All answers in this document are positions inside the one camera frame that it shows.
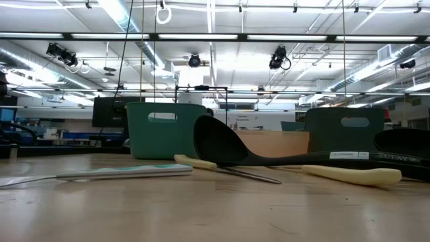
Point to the black ladle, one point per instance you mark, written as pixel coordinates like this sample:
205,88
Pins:
218,141

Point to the black serving spoon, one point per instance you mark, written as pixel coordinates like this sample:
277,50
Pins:
403,141

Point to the teal plastic bin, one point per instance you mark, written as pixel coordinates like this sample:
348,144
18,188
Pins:
161,141

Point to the orange plastic tray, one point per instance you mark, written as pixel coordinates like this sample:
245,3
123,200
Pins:
275,142

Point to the black computer monitor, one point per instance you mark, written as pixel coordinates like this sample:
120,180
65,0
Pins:
107,112

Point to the blue plastic bin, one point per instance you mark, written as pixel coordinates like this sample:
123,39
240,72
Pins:
336,141

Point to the black curved tube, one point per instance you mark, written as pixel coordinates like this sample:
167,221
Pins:
20,126

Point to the black camera unit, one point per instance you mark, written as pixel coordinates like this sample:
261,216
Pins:
194,61
64,55
277,57

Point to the black overhead frame bar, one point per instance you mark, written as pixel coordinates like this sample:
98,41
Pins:
242,37

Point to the black frame rail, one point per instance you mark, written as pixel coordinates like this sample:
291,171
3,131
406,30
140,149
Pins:
67,153

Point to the silver ventilation duct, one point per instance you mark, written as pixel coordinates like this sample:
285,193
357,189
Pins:
40,70
369,72

